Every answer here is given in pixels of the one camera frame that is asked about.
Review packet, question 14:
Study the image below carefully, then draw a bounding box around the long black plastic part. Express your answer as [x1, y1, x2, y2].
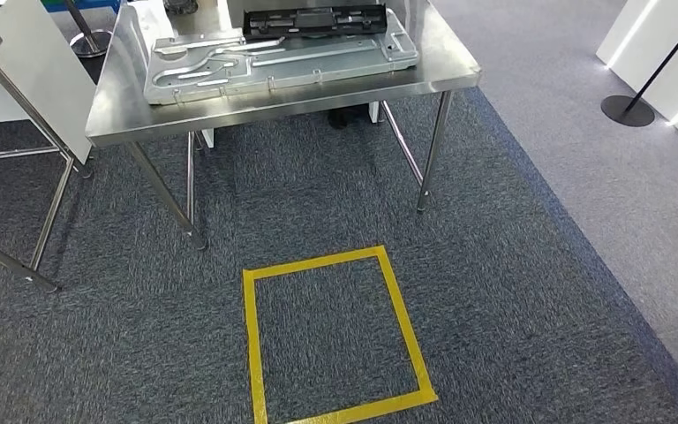
[241, 4, 388, 41]

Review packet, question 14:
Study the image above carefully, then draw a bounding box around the stainless steel workbench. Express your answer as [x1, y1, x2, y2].
[84, 0, 483, 252]

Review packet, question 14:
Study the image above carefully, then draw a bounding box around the stamped grey metal plate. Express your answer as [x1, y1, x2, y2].
[142, 8, 421, 107]

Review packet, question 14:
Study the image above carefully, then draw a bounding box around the black stand with disc base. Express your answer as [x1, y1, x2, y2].
[600, 0, 678, 128]

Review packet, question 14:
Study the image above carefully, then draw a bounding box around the white board panel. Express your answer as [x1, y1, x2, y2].
[0, 0, 97, 165]

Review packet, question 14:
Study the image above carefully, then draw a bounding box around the white display plinth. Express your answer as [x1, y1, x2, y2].
[595, 0, 678, 143]

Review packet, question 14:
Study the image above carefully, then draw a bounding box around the steel frame side table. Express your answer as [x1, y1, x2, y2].
[0, 27, 94, 294]

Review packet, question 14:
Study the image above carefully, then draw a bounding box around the chrome stanchion post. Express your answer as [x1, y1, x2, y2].
[63, 0, 113, 58]

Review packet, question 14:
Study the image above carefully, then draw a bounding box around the blue cart frame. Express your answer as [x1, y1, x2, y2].
[41, 0, 123, 14]

